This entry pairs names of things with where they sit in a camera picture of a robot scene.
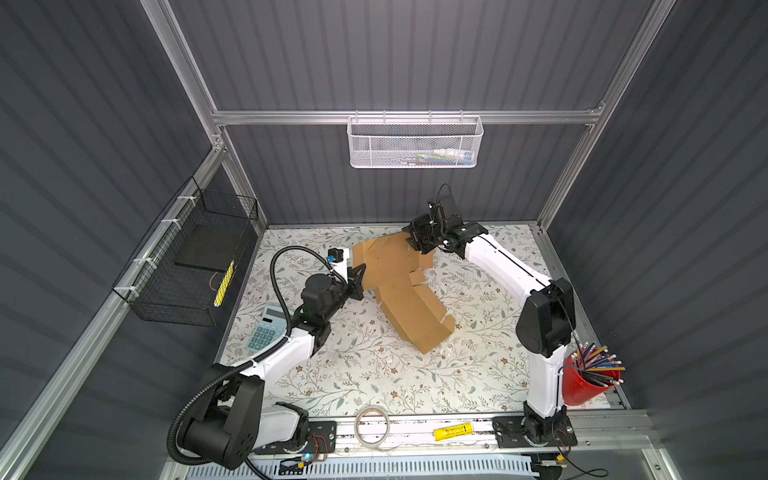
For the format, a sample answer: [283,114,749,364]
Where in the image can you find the brown cardboard box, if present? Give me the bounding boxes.
[352,232,455,354]

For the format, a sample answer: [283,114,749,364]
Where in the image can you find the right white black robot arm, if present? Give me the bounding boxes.
[403,195,576,446]

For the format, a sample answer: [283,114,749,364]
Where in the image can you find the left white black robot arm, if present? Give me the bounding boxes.
[166,261,367,470]

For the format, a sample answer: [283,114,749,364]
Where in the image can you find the teal calculator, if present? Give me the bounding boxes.
[246,305,287,355]

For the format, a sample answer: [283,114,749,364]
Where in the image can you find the markers in white basket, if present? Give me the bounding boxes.
[401,148,476,168]

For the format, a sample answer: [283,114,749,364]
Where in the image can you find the black flat pad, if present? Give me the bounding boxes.
[174,225,240,273]

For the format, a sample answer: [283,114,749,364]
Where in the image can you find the clear tape roll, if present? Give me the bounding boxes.
[353,405,392,450]

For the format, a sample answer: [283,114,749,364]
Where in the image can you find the white vented strip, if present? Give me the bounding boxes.
[252,454,540,479]

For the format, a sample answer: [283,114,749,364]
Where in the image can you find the yellow label tag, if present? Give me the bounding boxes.
[433,422,474,441]

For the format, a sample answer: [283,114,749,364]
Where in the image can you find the coloured pencils bundle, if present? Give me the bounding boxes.
[570,343,625,388]

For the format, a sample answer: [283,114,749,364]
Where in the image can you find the red pencil cup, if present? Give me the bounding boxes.
[562,357,622,406]

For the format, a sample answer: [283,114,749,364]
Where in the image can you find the white wire mesh basket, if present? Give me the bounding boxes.
[346,114,484,169]

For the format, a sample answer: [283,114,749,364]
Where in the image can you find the black wire basket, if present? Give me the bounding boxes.
[113,179,259,327]

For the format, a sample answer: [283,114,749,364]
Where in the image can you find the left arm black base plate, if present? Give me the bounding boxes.
[253,420,338,455]

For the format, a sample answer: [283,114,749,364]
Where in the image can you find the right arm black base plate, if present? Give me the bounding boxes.
[492,415,578,449]

